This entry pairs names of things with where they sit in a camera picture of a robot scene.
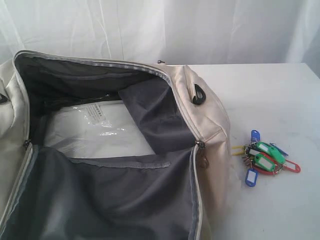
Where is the white plastic wrapped package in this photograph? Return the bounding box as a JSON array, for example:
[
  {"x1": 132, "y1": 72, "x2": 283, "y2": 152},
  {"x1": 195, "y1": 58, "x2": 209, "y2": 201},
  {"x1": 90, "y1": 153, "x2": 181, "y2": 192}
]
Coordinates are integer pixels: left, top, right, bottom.
[{"x1": 43, "y1": 100, "x2": 155, "y2": 159}]

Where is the colourful key tag bunch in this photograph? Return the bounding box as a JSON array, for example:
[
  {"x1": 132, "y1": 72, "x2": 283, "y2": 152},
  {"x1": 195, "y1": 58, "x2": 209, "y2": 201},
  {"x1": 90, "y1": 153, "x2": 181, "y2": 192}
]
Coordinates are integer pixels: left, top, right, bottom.
[{"x1": 232, "y1": 129, "x2": 301, "y2": 188}]

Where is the beige fabric duffel bag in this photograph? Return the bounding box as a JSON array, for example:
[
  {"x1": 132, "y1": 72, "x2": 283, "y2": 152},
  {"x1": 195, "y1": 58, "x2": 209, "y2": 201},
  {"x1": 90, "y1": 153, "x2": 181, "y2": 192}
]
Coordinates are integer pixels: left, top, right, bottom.
[{"x1": 0, "y1": 51, "x2": 231, "y2": 240}]

